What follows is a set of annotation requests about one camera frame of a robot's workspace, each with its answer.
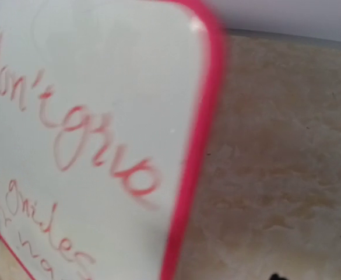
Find pink framed whiteboard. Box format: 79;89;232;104
0;1;224;279

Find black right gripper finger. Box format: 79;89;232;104
269;273;288;280

